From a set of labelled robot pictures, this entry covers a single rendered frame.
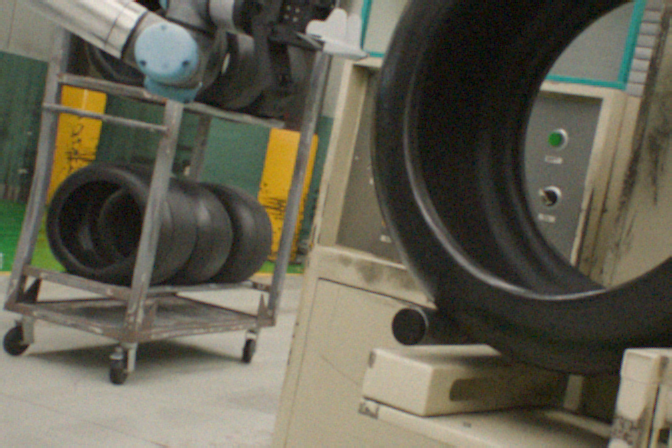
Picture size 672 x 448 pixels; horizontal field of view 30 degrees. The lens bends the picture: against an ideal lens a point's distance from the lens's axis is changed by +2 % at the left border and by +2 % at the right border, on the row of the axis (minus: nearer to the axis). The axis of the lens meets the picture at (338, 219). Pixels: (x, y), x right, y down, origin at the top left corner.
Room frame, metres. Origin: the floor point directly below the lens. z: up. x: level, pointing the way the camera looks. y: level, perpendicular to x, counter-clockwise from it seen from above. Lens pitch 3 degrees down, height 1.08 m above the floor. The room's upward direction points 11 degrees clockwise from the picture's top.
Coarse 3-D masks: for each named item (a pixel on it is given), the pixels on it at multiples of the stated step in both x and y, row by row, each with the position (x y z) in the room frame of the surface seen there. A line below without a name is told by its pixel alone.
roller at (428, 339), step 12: (396, 312) 1.45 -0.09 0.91; (408, 312) 1.43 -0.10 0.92; (420, 312) 1.43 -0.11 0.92; (432, 312) 1.45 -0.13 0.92; (396, 324) 1.44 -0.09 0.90; (408, 324) 1.43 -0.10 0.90; (420, 324) 1.42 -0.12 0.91; (432, 324) 1.44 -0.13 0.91; (444, 324) 1.46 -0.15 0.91; (396, 336) 1.44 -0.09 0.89; (408, 336) 1.43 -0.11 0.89; (420, 336) 1.42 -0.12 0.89; (432, 336) 1.44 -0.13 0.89; (444, 336) 1.46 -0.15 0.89; (456, 336) 1.49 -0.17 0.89; (468, 336) 1.51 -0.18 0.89
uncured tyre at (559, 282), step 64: (448, 0) 1.44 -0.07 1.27; (512, 0) 1.65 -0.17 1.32; (576, 0) 1.65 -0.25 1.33; (384, 64) 1.50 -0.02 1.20; (448, 64) 1.63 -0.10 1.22; (512, 64) 1.69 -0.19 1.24; (384, 128) 1.48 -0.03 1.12; (448, 128) 1.66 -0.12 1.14; (512, 128) 1.68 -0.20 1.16; (384, 192) 1.47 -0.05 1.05; (448, 192) 1.65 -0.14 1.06; (512, 192) 1.67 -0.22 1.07; (448, 256) 1.40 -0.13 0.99; (512, 256) 1.65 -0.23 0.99; (512, 320) 1.35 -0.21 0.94; (576, 320) 1.31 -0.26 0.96; (640, 320) 1.28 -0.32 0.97
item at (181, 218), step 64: (64, 64) 5.19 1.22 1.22; (128, 64) 5.48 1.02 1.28; (256, 64) 5.50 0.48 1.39; (320, 64) 6.09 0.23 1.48; (64, 192) 5.22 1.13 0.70; (128, 192) 5.09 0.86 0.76; (192, 192) 5.49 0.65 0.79; (64, 256) 5.18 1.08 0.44; (128, 256) 5.77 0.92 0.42; (192, 256) 5.41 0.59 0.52; (256, 256) 5.86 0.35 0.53; (64, 320) 5.06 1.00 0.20; (128, 320) 4.94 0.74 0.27; (192, 320) 5.65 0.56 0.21; (256, 320) 5.96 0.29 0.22
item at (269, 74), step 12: (252, 24) 1.73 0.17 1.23; (264, 24) 1.72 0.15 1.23; (264, 36) 1.72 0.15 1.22; (264, 48) 1.71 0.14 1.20; (276, 48) 1.73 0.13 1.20; (264, 60) 1.71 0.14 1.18; (276, 60) 1.72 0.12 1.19; (288, 60) 1.74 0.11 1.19; (264, 72) 1.71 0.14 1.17; (276, 72) 1.71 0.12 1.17; (288, 72) 1.73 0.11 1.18; (264, 84) 1.71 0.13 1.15; (276, 84) 1.70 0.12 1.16; (288, 84) 1.72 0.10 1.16; (276, 96) 1.72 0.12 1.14
